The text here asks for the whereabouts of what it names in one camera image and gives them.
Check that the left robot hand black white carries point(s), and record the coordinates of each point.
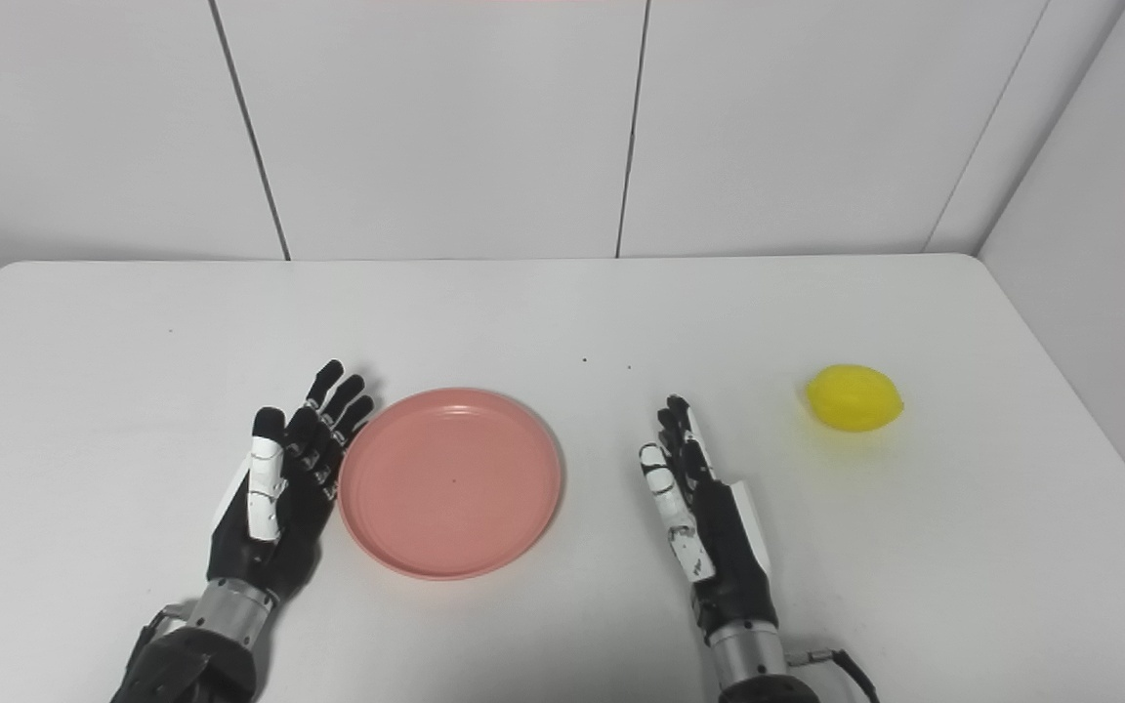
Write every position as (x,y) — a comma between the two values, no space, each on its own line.
(279,508)

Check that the pink plate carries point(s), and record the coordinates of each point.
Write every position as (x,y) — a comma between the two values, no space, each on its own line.
(450,483)

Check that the yellow lemon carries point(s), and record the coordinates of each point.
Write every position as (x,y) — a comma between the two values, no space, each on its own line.
(854,397)

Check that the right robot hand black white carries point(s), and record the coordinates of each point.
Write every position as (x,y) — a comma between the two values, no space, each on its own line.
(719,532)

